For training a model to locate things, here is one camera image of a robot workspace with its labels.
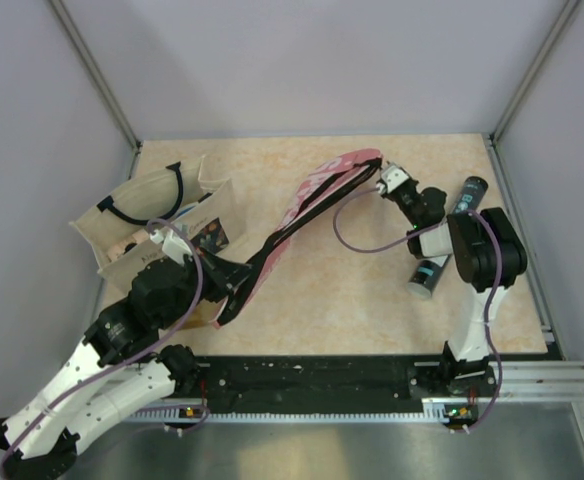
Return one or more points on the pink racket cover bag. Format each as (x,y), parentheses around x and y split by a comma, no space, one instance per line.
(320,190)

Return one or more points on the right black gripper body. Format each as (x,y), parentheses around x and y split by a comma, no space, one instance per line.
(406,200)

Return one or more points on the beige floral tote bag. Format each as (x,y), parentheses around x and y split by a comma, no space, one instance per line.
(186,193)

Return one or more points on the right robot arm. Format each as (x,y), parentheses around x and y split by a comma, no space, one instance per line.
(489,257)

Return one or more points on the black shuttlecock tube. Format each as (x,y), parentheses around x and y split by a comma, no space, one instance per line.
(438,243)

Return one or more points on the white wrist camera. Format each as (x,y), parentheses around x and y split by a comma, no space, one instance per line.
(392,176)
(172,245)

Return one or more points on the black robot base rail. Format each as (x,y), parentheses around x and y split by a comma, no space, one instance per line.
(333,384)

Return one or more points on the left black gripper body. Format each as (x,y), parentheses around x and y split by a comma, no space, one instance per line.
(212,288)

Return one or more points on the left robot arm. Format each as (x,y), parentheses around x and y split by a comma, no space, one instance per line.
(116,370)

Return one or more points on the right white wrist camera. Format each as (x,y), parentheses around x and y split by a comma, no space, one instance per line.
(392,176)

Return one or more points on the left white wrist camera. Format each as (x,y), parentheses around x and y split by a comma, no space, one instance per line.
(172,245)

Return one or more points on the brown cardboard box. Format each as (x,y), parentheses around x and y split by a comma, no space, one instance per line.
(203,315)

